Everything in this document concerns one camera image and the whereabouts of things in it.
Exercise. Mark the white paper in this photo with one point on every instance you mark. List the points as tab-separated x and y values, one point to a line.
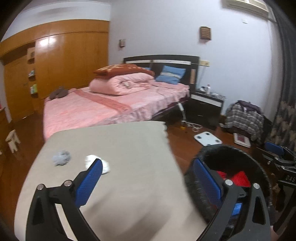
90	159

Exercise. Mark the black white nightstand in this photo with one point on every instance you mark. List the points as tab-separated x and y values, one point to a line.
204	109

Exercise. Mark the brown wall lamp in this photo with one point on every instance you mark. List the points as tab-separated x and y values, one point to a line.
205	33

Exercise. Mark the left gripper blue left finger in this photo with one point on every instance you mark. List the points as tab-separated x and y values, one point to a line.
85	183

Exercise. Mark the brown folded blanket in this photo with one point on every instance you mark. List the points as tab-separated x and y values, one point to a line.
110	71

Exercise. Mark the plaid cloth covered chair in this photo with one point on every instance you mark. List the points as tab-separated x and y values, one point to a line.
246	117

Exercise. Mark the wall power outlet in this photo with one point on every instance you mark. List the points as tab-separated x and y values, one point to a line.
204	63

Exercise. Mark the pink folded quilt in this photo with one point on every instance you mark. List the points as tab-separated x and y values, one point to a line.
122	84

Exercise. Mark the floral curtain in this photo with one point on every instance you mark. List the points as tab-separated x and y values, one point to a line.
283	130

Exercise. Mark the white lotion bottle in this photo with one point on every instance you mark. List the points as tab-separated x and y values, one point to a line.
208	89

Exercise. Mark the black trash bin with liner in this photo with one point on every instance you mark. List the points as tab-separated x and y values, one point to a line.
253	222

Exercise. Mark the blue plastic bag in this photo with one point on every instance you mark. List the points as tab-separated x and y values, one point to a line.
236	209

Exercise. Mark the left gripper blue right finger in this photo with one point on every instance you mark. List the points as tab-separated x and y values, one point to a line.
210	186

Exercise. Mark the red glove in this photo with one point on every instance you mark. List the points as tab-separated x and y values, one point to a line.
239	178

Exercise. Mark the small wall switch box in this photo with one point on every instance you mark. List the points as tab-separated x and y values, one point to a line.
121	43

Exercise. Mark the wooden wardrobe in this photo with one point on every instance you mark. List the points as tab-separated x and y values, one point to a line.
38	60

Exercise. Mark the white book box on floor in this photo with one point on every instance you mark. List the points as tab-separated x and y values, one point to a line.
241	140

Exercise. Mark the brown slippers pair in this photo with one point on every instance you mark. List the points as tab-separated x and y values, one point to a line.
59	93

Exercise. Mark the white bathroom scale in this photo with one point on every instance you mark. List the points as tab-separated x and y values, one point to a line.
207	139

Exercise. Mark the pink sheeted bed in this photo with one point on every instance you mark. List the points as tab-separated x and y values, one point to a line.
83	108

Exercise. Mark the small white wooden stool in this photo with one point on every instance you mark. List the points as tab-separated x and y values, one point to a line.
12	139

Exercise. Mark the black bed headboard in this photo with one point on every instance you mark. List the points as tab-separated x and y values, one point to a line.
157	64

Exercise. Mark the grey balled sock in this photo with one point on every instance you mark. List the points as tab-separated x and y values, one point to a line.
61	158

